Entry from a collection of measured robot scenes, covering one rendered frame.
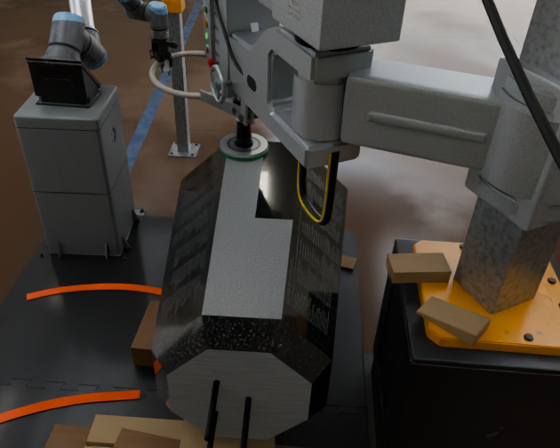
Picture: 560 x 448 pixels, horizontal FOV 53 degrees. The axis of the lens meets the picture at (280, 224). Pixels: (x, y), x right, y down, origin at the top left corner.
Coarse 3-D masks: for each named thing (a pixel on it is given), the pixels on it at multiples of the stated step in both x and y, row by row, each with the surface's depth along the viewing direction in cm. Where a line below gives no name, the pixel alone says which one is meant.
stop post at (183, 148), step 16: (176, 0) 344; (176, 16) 352; (176, 32) 358; (176, 64) 370; (176, 80) 377; (176, 96) 384; (176, 112) 391; (176, 128) 399; (176, 144) 418; (192, 144) 419
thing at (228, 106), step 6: (204, 96) 269; (210, 96) 261; (210, 102) 263; (216, 102) 255; (228, 102) 239; (222, 108) 248; (228, 108) 241; (234, 108) 233; (240, 108) 227; (234, 114) 233; (240, 114) 219; (252, 114) 218; (240, 120) 220; (252, 120) 219
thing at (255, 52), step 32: (224, 32) 206; (256, 32) 210; (288, 32) 166; (256, 64) 191; (288, 64) 184; (320, 64) 155; (352, 64) 160; (256, 96) 198; (288, 96) 191; (288, 128) 182; (320, 160) 175
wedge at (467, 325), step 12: (432, 300) 184; (444, 300) 184; (420, 312) 180; (432, 312) 179; (444, 312) 179; (456, 312) 178; (468, 312) 177; (444, 324) 175; (456, 324) 173; (468, 324) 172; (480, 324) 172; (456, 336) 173; (468, 336) 170; (480, 336) 173
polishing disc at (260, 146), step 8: (232, 136) 256; (256, 136) 257; (224, 144) 250; (232, 144) 251; (256, 144) 251; (264, 144) 252; (224, 152) 246; (232, 152) 245; (240, 152) 245; (248, 152) 245; (256, 152) 246; (264, 152) 248
